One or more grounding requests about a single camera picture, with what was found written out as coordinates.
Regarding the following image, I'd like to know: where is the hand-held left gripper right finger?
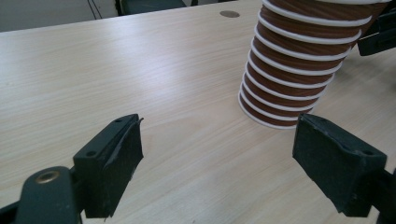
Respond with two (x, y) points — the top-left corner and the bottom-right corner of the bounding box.
(291, 113), (389, 218)

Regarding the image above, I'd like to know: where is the black wall socket cable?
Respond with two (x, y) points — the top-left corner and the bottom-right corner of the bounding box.
(86, 0), (103, 21)

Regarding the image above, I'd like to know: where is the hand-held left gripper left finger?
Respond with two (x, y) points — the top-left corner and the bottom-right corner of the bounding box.
(72, 113), (145, 219)

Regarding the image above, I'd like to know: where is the black folding chair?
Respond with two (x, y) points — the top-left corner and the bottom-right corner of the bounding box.
(115, 0), (200, 17)

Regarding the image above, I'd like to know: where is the stack of brown paper cups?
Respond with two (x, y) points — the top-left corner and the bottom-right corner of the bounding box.
(237, 0), (390, 131)

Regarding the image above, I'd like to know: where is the dark round table grommet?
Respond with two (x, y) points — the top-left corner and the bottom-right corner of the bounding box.
(219, 9), (241, 19)

